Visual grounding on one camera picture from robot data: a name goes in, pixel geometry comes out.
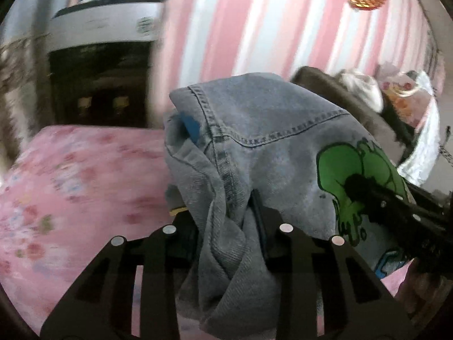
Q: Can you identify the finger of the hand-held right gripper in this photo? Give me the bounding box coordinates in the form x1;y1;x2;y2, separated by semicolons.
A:
403;181;453;220
343;173;430;252

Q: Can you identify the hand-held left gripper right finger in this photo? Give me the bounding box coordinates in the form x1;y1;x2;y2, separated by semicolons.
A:
251;189;417;340

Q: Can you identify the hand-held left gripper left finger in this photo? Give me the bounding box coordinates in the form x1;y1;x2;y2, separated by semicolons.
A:
40;210;199;340

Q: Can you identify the blue denim jacket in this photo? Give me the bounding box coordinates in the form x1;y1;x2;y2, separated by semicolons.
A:
163;73;420;340

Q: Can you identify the person's right forearm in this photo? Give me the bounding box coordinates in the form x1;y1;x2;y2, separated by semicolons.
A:
398;259;451;324

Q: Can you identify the white blanket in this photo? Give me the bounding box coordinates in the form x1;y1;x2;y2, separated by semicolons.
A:
396;73;442;189

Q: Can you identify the pink floral bed sheet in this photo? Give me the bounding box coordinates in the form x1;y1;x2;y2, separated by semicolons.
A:
0;125;418;340

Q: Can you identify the floral pillow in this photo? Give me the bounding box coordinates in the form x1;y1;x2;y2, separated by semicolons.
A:
377;63;435;129

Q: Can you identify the white appliance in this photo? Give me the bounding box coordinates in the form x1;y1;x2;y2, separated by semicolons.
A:
45;2;168;129

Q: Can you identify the blue floral curtain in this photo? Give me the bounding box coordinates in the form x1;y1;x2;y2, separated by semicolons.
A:
0;37;48;174

